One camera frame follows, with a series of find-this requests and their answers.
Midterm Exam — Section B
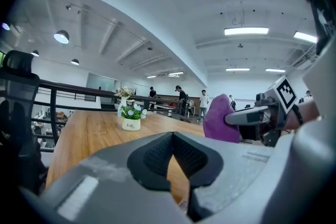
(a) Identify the person's right forearm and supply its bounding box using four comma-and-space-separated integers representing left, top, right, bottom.
285, 99, 320, 131

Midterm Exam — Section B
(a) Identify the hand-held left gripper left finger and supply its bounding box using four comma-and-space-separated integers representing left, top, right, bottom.
127, 132, 174, 191

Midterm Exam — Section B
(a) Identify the artificial flower bouquet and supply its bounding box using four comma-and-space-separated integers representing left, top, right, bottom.
117, 103, 148, 132

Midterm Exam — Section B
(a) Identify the pink flower bouquet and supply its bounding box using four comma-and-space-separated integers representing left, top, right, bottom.
114, 86, 135, 99

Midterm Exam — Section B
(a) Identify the black railing with wooden handrail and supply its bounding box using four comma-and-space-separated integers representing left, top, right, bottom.
0, 78, 184, 153

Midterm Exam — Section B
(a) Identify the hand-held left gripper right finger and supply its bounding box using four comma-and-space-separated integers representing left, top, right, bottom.
172, 132, 224, 221

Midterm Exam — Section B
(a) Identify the black mesh office chair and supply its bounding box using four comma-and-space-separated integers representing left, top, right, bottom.
0, 50, 50, 195

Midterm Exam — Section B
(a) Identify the black star print shirt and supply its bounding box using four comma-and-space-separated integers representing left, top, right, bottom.
300, 0, 336, 56

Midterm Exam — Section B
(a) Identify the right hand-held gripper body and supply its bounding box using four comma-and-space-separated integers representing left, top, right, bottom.
255, 76, 299, 147

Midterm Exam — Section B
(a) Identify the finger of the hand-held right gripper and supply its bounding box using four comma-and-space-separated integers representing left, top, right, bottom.
225, 108, 264, 126
239, 124, 262, 141

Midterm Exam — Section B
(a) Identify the ceiling air conditioner unit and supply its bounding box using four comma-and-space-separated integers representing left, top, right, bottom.
290, 49, 316, 69

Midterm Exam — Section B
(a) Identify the purple cloth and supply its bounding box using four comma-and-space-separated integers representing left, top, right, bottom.
203, 93, 242, 144

